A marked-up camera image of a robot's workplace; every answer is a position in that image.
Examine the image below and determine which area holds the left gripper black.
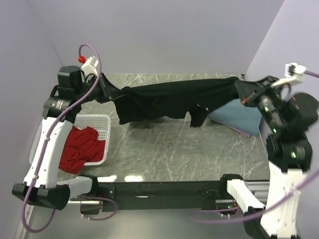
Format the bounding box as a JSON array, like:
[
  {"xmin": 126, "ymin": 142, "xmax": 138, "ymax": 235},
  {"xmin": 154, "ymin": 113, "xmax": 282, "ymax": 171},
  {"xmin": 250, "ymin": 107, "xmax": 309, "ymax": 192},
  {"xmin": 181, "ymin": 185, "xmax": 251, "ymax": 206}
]
[{"xmin": 74, "ymin": 72, "xmax": 124, "ymax": 104}]

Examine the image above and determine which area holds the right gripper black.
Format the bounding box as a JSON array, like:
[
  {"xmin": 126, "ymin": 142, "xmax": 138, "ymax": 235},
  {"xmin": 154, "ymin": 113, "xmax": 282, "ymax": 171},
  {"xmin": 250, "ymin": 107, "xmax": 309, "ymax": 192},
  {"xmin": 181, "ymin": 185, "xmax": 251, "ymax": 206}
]
[{"xmin": 236, "ymin": 74, "xmax": 287, "ymax": 131}]

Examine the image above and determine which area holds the black t shirt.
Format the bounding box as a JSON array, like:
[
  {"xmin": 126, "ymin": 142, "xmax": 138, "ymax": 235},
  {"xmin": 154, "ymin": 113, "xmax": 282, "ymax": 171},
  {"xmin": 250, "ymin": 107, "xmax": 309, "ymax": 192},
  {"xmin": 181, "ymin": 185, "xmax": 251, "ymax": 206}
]
[{"xmin": 113, "ymin": 77, "xmax": 239, "ymax": 127}]

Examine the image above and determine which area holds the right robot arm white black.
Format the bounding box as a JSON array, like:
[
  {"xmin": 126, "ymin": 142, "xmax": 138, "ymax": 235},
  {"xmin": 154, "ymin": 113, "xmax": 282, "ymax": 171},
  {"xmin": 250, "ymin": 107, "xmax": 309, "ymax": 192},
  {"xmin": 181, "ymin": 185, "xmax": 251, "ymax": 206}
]
[{"xmin": 219, "ymin": 77, "xmax": 319, "ymax": 239}]

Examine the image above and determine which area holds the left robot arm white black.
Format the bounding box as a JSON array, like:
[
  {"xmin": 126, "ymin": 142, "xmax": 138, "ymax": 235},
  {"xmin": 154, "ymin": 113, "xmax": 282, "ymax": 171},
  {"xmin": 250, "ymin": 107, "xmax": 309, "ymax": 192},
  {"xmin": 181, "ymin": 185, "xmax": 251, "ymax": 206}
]
[{"xmin": 12, "ymin": 66, "xmax": 112, "ymax": 210}]

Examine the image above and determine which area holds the folded blue t shirt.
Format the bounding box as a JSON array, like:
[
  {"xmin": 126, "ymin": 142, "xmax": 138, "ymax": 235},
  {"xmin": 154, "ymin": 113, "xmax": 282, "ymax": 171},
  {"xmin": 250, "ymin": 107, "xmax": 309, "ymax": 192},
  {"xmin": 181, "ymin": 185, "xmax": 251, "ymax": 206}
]
[{"xmin": 209, "ymin": 99, "xmax": 262, "ymax": 136}]

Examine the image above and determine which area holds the white plastic laundry basket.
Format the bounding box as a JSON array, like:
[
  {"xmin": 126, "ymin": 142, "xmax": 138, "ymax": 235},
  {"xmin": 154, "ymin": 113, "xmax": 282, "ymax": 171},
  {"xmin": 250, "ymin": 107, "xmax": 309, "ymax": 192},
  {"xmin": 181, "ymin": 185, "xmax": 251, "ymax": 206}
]
[{"xmin": 28, "ymin": 114, "xmax": 111, "ymax": 166}]

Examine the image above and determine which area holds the folded purple t shirt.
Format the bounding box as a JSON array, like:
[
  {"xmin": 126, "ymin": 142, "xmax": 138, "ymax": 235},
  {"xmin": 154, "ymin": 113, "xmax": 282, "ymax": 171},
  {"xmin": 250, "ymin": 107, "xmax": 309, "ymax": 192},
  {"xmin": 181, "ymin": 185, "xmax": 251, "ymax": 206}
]
[{"xmin": 228, "ymin": 126, "xmax": 251, "ymax": 137}]

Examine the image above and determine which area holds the red t shirt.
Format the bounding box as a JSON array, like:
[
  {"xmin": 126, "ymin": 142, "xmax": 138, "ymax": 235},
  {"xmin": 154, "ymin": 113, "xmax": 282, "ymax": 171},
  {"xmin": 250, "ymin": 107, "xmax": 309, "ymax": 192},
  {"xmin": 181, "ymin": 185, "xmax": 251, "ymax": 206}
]
[{"xmin": 58, "ymin": 126, "xmax": 105, "ymax": 175}]

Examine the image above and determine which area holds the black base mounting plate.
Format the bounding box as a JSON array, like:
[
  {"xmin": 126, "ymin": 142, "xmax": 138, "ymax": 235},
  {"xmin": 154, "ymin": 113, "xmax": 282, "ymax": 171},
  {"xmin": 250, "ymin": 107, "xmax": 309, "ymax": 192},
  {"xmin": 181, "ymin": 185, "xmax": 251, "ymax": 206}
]
[{"xmin": 84, "ymin": 181, "xmax": 232, "ymax": 212}]

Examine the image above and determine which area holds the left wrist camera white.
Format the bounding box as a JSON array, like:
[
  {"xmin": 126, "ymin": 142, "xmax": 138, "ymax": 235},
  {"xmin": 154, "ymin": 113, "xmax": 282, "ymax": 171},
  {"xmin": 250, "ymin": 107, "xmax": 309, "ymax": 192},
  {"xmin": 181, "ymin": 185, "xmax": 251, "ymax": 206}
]
[{"xmin": 78, "ymin": 55, "xmax": 99, "ymax": 76}]

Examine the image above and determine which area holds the aluminium rail frame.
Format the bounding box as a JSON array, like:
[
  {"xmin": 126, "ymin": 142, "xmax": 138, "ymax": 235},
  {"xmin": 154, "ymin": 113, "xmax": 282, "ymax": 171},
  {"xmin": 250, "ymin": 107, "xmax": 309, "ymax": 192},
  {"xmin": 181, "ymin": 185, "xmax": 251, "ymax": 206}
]
[{"xmin": 13, "ymin": 181, "xmax": 271, "ymax": 239}]

